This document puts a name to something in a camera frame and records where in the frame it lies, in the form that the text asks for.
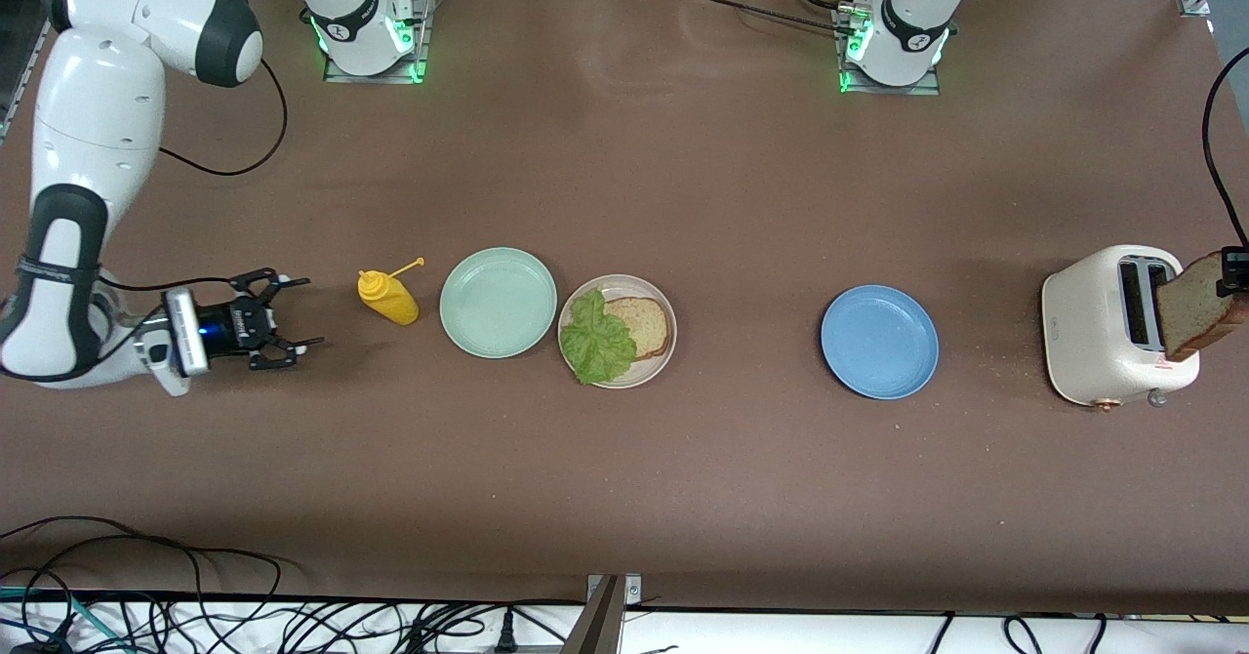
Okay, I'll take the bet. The blue plate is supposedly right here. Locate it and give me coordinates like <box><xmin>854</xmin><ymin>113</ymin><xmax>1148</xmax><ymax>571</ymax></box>
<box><xmin>820</xmin><ymin>285</ymin><xmax>941</xmax><ymax>401</ymax></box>

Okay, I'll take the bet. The grey metal post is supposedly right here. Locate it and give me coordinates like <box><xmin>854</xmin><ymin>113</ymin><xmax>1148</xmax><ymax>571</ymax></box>
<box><xmin>561</xmin><ymin>573</ymin><xmax>645</xmax><ymax>654</ymax></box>

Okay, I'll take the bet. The green lettuce leaf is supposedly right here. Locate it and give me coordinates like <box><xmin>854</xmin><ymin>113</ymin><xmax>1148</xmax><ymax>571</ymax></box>
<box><xmin>560</xmin><ymin>287</ymin><xmax>639</xmax><ymax>387</ymax></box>

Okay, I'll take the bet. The black braided cable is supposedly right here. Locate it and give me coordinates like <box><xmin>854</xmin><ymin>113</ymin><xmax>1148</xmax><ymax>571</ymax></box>
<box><xmin>673</xmin><ymin>0</ymin><xmax>852</xmax><ymax>38</ymax></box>

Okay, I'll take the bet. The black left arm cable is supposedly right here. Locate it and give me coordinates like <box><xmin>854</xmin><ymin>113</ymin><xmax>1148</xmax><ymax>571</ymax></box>
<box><xmin>1201</xmin><ymin>44</ymin><xmax>1249</xmax><ymax>250</ymax></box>

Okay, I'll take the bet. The mint green plate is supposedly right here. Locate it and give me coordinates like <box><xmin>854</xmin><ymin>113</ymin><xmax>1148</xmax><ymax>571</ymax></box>
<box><xmin>439</xmin><ymin>247</ymin><xmax>558</xmax><ymax>360</ymax></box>

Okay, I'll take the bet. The brown bread slice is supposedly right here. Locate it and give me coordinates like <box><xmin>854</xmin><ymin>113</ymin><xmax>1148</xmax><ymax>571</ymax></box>
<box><xmin>603</xmin><ymin>297</ymin><xmax>672</xmax><ymax>361</ymax></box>
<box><xmin>1154</xmin><ymin>252</ymin><xmax>1249</xmax><ymax>362</ymax></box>

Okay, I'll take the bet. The yellow squeeze bottle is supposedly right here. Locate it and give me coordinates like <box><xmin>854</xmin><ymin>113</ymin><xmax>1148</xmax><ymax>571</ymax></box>
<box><xmin>357</xmin><ymin>258</ymin><xmax>426</xmax><ymax>326</ymax></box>

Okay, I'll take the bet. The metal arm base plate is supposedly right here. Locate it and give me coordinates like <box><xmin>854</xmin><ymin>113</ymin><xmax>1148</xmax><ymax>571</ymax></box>
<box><xmin>323</xmin><ymin>0</ymin><xmax>432</xmax><ymax>85</ymax></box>
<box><xmin>832</xmin><ymin>5</ymin><xmax>944</xmax><ymax>98</ymax></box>

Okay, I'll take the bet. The teal cable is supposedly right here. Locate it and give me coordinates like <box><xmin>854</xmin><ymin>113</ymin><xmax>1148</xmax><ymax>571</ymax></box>
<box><xmin>0</xmin><ymin>584</ymin><xmax>128</xmax><ymax>654</ymax></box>

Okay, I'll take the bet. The beige plate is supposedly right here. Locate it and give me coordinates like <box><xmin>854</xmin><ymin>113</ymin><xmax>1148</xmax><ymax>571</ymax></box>
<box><xmin>557</xmin><ymin>274</ymin><xmax>678</xmax><ymax>389</ymax></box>

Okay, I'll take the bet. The white toaster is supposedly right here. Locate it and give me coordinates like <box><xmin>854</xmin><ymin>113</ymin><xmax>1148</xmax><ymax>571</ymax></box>
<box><xmin>1040</xmin><ymin>244</ymin><xmax>1202</xmax><ymax>412</ymax></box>

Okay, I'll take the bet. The black floor cable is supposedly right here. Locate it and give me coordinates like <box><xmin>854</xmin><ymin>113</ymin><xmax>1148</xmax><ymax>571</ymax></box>
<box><xmin>0</xmin><ymin>515</ymin><xmax>294</xmax><ymax>654</ymax></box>

